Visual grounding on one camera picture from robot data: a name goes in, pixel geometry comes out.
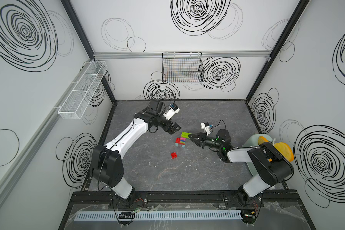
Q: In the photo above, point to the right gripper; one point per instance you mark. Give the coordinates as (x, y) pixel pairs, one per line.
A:
(202, 139)

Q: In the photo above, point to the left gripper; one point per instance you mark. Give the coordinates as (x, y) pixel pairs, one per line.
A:
(172, 129)

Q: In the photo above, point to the long red lego brick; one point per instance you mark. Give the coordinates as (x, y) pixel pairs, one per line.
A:
(178, 141)

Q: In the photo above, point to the long green lego brick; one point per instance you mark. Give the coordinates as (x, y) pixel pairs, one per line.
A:
(185, 135)

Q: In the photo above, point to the small red lego brick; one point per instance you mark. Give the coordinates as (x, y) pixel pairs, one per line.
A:
(173, 155)

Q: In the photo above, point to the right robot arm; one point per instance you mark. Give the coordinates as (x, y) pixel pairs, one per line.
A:
(270, 164)

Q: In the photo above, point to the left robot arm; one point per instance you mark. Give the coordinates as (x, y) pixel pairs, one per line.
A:
(107, 160)

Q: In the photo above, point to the mint green toaster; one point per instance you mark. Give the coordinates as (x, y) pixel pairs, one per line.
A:
(252, 142)

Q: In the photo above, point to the orange toast slice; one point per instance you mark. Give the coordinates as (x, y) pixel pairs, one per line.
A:
(262, 140)

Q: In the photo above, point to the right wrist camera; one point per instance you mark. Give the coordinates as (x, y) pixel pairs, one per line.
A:
(207, 128)

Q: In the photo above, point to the black wire basket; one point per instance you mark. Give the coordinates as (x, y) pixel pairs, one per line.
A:
(183, 67)

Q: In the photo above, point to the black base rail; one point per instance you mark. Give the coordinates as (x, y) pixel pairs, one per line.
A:
(230, 198)

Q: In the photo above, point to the white slotted cable duct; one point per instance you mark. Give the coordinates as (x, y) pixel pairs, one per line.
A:
(159, 215)

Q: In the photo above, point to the white wire shelf basket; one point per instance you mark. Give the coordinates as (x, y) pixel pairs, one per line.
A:
(85, 88)

